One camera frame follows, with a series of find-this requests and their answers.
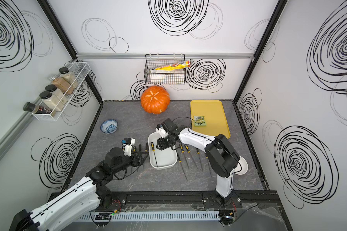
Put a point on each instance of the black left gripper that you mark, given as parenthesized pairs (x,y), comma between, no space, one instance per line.
(140,160)

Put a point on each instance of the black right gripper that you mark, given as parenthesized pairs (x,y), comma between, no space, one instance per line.
(162,145)

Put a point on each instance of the white storage box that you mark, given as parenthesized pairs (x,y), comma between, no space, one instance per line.
(166,158)

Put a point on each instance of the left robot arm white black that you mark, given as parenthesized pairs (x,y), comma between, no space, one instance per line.
(86,195)

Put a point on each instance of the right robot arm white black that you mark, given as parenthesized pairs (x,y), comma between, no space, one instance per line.
(223,158)

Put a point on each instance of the green snack packet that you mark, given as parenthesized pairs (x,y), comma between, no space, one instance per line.
(199,121)

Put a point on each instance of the blue patterned ceramic bowl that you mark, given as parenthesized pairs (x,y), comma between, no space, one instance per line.
(109,126)

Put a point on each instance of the orange pumpkin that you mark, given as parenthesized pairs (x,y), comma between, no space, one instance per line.
(155,100)

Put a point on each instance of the yellow plastic tray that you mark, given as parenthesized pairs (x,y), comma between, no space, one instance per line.
(216,121)

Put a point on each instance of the yellow snack package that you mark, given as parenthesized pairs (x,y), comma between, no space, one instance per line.
(175,66)

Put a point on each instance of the spice jar white powder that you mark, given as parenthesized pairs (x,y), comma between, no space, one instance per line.
(57,92)

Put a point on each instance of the spice jar pale powder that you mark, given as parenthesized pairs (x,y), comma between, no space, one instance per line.
(51,101)

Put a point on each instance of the spice jar brown powder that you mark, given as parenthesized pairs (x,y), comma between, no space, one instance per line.
(61,84)

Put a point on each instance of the spice jar beige powder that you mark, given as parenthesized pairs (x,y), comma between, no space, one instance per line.
(68,76)

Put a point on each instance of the small dark sauce bottle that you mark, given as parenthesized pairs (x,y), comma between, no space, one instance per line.
(37,109)

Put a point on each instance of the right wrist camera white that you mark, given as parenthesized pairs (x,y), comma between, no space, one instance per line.
(161,131)

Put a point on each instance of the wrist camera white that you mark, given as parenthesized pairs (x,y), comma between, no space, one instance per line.
(161,131)
(128,146)

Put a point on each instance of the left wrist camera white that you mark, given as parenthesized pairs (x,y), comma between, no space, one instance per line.
(128,146)

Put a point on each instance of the white slotted cable duct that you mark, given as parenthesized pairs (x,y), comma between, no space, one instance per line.
(152,216)

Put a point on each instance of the black wire wall basket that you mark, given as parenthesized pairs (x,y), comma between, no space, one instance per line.
(167,77)

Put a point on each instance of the clear acrylic wall shelf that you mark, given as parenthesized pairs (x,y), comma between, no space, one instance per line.
(65,96)

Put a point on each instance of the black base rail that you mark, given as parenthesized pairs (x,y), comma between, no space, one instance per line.
(203,199)

